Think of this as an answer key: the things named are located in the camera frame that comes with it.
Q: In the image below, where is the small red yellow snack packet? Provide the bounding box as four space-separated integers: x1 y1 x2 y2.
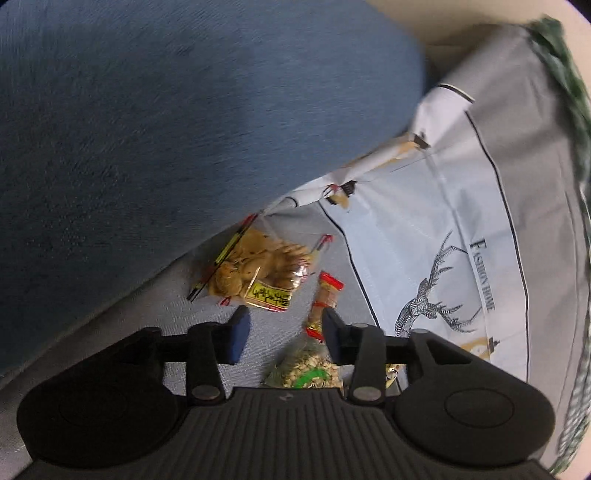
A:
305 271 345 342

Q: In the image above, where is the green label nut packet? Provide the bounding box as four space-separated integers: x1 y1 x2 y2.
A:
262 337 345 391

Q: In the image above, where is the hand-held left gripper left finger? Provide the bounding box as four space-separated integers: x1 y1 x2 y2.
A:
111 305 252 403

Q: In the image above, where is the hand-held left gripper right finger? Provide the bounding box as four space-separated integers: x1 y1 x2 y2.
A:
322 307 462 404

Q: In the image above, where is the green checked cloth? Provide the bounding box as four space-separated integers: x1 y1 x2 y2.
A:
526 15 591 476

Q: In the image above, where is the brown cookie bag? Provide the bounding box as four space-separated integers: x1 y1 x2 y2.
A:
187 213 333 315

